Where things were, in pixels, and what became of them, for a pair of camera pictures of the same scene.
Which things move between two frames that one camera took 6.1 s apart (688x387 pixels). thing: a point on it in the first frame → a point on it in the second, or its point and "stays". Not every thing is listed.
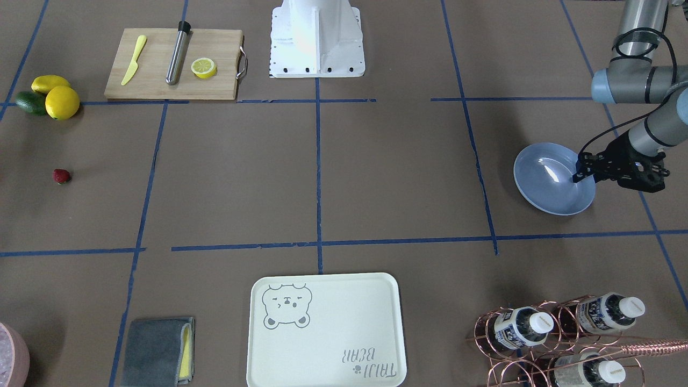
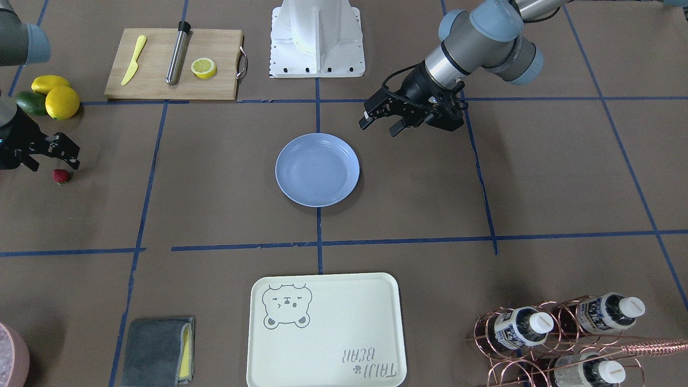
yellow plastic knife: (134, 65) stays
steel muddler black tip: (177, 58) stays
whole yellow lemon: (62, 102) stays
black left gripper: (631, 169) → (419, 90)
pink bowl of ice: (14, 358) stays
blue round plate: (544, 173) → (317, 170)
